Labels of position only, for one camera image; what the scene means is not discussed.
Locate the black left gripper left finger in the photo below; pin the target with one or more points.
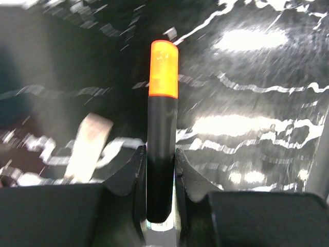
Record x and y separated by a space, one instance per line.
111 213

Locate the white small eraser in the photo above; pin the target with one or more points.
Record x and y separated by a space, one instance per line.
91 138

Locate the black orange highlighter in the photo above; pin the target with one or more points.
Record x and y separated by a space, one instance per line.
161 137

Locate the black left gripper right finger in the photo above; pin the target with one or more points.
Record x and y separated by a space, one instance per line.
208 216

